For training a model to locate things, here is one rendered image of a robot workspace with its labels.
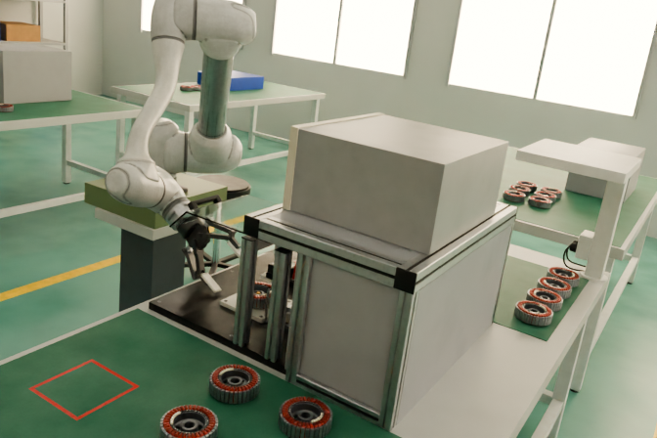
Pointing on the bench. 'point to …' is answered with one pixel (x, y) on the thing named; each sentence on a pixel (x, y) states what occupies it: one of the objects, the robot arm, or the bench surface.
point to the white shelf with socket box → (591, 250)
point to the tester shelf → (283, 220)
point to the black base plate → (197, 321)
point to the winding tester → (394, 178)
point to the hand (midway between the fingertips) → (229, 272)
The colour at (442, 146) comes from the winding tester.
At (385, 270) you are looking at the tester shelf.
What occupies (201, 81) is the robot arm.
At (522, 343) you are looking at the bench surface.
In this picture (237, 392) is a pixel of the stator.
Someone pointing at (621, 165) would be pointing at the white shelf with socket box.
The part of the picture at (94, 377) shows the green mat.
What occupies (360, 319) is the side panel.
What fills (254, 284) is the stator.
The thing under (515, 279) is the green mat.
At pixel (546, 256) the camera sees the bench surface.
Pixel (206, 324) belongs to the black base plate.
